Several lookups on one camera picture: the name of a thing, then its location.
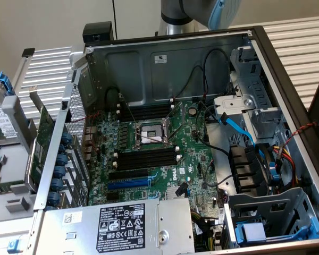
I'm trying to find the RAM slot white latches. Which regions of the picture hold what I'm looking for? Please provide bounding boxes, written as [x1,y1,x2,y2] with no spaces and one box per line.
[111,154,183,171]
[116,97,175,110]
[113,146,181,162]
[116,103,175,117]

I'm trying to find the CPU socket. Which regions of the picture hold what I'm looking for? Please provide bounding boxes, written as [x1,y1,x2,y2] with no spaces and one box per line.
[132,116,175,152]

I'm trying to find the thin metal locking lever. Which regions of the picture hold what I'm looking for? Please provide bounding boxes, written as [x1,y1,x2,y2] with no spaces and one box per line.
[166,101,186,141]
[118,91,139,127]

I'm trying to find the green motherboard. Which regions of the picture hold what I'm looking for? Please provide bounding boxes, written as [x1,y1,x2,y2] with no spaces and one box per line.
[86,98,225,213]

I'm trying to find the long black expansion slot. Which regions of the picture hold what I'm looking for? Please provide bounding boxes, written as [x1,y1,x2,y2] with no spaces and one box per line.
[108,169,149,181]

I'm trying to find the open silver PC case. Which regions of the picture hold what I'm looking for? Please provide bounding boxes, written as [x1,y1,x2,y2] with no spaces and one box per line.
[31,25,319,255]

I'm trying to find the blue expansion slot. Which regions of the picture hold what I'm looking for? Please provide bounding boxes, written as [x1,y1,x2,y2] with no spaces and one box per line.
[107,178,152,191]

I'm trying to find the silver chipset heatsink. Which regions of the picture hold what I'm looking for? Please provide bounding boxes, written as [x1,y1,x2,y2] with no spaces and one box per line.
[165,185,189,199]

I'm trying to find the metal rear port block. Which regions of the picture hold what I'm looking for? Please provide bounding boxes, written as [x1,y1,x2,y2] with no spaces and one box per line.
[83,126,99,162]

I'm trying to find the black fan shroud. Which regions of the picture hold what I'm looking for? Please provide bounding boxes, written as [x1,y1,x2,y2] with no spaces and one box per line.
[228,144,271,194]

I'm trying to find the metal drive bay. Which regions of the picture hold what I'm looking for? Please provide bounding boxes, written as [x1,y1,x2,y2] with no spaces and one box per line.
[214,46,285,139]

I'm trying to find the black box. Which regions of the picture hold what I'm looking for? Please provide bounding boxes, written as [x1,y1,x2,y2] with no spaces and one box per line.
[82,22,114,44]

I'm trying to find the green graphics card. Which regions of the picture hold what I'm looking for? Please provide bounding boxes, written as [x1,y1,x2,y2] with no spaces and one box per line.
[28,86,56,192]

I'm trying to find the silver power supply black label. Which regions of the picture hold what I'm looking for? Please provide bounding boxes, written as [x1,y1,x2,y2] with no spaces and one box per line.
[41,198,196,255]

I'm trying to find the grey parts rack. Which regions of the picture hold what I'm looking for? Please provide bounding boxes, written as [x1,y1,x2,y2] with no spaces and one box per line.
[0,94,45,225]

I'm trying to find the grey disk bay cage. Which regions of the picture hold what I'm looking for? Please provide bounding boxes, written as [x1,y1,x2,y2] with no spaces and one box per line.
[223,187,319,249]

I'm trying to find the hard disk white label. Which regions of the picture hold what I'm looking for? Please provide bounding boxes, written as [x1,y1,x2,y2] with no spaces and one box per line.
[0,82,19,146]

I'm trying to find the blue disk caddy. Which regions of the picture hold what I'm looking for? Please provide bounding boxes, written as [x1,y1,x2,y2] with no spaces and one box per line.
[0,71,16,97]

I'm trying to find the blue case latch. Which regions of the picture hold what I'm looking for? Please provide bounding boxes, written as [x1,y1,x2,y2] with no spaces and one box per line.
[7,239,20,253]

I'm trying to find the thick black wire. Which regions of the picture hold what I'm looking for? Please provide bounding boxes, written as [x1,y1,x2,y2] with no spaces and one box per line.
[195,100,231,159]

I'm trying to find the black disk wire plug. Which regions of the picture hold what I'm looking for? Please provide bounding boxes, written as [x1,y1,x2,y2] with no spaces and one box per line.
[175,181,190,198]

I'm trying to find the red black twisted wire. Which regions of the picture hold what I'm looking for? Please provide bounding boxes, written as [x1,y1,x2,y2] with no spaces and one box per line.
[283,122,317,146]
[66,110,102,125]

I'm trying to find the blue disk wire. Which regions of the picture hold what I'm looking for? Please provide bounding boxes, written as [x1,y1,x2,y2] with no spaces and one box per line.
[220,112,273,172]

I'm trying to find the red yellow power wire bundle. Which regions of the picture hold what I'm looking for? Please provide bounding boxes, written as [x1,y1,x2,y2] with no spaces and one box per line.
[272,144,293,186]

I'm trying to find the blue disk bracket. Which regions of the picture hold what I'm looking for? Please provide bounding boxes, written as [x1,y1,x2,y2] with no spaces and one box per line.
[235,222,267,245]

